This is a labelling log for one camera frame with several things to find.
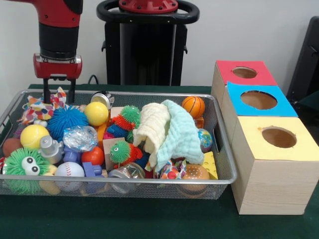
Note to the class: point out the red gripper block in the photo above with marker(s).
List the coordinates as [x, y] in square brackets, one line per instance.
[57, 69]

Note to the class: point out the colourful patterned cloth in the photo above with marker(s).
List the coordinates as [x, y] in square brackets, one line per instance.
[40, 112]

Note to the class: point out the cream waffle cloth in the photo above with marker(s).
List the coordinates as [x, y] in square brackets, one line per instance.
[154, 124]

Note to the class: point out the mint waffle cloth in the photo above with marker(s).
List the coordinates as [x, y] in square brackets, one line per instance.
[182, 137]

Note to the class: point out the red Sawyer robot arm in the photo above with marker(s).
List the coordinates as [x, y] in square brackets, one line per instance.
[59, 37]

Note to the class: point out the wooden box with three holes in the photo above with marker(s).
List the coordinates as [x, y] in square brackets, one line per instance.
[274, 184]

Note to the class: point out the blue spiky ball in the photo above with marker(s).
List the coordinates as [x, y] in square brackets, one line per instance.
[67, 119]

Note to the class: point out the yellow ball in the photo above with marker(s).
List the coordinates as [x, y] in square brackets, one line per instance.
[96, 113]
[33, 137]

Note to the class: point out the green spiky googly-eyed ball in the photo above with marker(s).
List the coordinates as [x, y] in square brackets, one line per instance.
[15, 163]

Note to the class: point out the small orange basketball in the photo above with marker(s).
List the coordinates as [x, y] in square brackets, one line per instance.
[193, 106]

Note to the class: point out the dark green table cloth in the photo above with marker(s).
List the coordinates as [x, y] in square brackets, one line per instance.
[124, 219]
[311, 99]

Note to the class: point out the small globe ball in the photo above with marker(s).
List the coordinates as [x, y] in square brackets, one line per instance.
[206, 140]

